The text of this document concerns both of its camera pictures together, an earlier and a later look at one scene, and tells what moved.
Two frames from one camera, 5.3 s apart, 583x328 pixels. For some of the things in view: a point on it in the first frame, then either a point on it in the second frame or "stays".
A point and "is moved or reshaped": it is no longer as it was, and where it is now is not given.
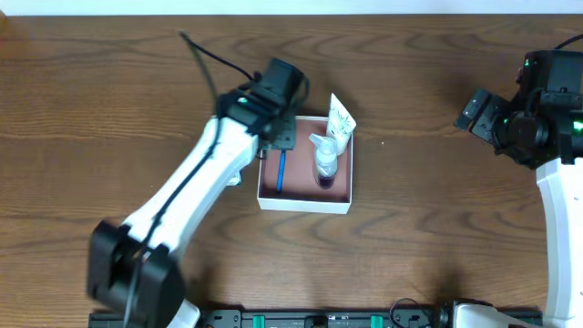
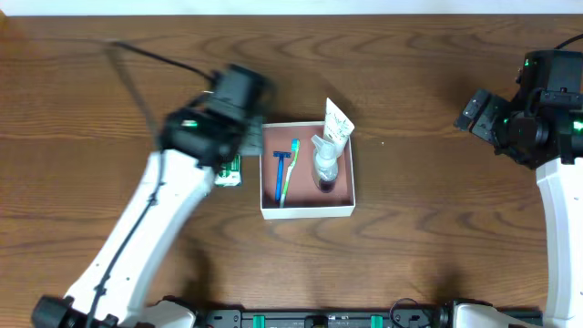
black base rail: (297, 317) stays
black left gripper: (282, 135) → (250, 141)
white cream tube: (340, 124) is moved or reshaped
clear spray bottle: (325, 160) stays
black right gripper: (476, 115) stays
